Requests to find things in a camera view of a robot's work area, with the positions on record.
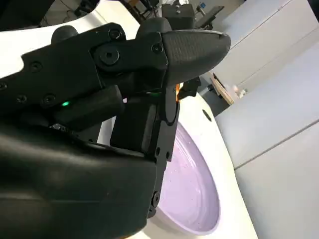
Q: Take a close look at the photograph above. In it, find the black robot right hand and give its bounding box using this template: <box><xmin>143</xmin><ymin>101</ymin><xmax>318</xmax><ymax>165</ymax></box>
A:
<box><xmin>0</xmin><ymin>17</ymin><xmax>231</xmax><ymax>239</ymax></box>

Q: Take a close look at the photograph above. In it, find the wooden board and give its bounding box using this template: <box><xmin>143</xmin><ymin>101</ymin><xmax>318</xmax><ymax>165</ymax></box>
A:
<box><xmin>210</xmin><ymin>71</ymin><xmax>235</xmax><ymax>105</ymax></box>

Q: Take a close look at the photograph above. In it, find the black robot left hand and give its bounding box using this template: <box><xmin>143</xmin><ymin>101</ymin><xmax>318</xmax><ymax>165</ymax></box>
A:
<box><xmin>179</xmin><ymin>76</ymin><xmax>202</xmax><ymax>99</ymax></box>

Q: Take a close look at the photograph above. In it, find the lilac plate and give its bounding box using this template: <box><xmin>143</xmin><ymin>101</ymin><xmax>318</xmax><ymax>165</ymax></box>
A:
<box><xmin>147</xmin><ymin>121</ymin><xmax>222</xmax><ymax>236</ymax></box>

